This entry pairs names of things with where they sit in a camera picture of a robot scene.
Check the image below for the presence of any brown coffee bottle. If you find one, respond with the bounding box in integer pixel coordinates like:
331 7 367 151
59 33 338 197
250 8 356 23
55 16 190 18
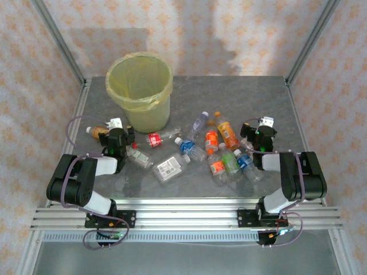
85 125 110 140

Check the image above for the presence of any clear bottle white green label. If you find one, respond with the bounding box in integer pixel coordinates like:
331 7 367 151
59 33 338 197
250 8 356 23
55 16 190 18
239 137 255 153

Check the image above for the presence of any yellow orange juice bottle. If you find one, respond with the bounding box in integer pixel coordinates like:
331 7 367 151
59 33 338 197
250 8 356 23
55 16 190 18
214 111 241 151

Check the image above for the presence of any clear bottle with white label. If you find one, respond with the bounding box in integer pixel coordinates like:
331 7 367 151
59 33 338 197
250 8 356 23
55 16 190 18
127 144 155 169

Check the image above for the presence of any blue label water bottle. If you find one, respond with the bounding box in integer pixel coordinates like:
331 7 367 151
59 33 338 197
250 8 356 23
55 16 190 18
233 148 264 183
174 136 208 163

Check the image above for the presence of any orange label bottle orange cap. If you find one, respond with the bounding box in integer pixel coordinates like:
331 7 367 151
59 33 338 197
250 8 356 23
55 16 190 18
205 119 220 156

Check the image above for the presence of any clear bottle red-orange label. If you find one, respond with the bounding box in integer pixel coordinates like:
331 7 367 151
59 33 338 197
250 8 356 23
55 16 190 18
206 150 229 187

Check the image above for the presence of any square clear bottle white label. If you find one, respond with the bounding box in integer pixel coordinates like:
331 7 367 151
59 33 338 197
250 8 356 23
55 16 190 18
153 152 192 183

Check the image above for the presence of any green mesh waste bin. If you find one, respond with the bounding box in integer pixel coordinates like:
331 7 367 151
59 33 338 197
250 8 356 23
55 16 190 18
106 51 174 134

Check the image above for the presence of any yellow-lined mesh trash bin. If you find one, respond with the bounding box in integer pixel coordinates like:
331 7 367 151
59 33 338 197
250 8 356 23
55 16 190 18
105 50 174 114

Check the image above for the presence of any clear bottle with red label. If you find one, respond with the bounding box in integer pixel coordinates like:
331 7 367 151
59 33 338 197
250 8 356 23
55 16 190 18
131 128 183 150

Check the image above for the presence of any clear bottle light-blue label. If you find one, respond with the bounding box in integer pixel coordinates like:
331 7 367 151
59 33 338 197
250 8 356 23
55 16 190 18
188 111 210 142

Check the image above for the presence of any small circuit board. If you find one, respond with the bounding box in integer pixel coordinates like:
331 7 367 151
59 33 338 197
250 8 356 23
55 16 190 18
97 230 127 241
268 227 295 240

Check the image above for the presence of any aluminium mounting beam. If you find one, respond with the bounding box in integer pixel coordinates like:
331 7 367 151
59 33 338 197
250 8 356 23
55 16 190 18
30 197 344 232

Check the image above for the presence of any grey metal panel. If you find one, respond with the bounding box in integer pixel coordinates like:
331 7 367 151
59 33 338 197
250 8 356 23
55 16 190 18
30 242 343 275

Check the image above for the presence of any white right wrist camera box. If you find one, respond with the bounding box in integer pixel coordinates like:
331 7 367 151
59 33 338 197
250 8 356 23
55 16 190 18
257 116 275 129

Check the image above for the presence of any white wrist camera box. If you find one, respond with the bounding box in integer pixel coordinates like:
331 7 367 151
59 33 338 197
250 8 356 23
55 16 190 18
257 116 275 129
105 116 124 129

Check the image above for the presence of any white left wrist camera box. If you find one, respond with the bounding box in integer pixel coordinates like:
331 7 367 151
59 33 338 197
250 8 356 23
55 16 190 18
105 116 124 129

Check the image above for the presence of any aluminium table side rail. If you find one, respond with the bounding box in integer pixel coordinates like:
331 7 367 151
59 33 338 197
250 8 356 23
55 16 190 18
44 78 92 209
285 81 329 207

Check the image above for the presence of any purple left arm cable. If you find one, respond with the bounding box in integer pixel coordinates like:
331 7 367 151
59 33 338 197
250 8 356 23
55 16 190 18
67 115 129 250

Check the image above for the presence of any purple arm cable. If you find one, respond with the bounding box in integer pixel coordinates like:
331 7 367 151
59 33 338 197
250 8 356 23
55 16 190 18
239 117 304 249
67 115 129 250

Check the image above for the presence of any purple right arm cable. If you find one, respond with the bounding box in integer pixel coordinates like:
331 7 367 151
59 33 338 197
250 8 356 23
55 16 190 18
239 117 304 249

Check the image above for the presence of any aluminium frame post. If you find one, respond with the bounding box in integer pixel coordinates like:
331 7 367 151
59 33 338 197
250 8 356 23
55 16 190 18
30 0 88 87
285 0 342 87

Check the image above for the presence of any slotted grey cable tray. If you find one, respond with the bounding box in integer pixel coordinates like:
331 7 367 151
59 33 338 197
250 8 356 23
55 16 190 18
42 231 260 243

